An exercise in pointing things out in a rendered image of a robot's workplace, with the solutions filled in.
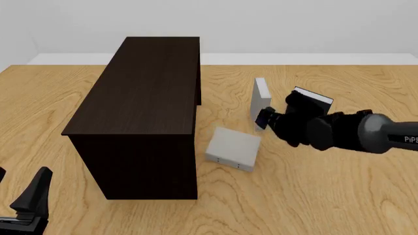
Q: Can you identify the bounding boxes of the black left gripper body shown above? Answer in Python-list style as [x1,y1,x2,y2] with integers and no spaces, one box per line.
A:
[0,214,50,235]

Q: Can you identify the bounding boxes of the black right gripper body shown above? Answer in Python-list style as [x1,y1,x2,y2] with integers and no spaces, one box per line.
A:
[272,108,315,149]

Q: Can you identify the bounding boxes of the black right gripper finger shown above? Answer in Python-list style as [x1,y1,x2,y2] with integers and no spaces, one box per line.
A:
[285,90,306,115]

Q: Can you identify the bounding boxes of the black book with white pages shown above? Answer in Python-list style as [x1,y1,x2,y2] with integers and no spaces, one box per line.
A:
[293,86,334,116]

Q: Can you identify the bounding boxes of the white upright book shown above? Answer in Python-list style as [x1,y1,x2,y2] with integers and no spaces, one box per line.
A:
[249,77,272,132]

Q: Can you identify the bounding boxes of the white flat book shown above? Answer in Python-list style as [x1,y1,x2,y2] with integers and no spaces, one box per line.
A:
[204,126,263,172]

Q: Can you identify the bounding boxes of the dark wooden cabinet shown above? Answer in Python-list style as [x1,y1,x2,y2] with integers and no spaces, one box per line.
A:
[61,36,202,201]

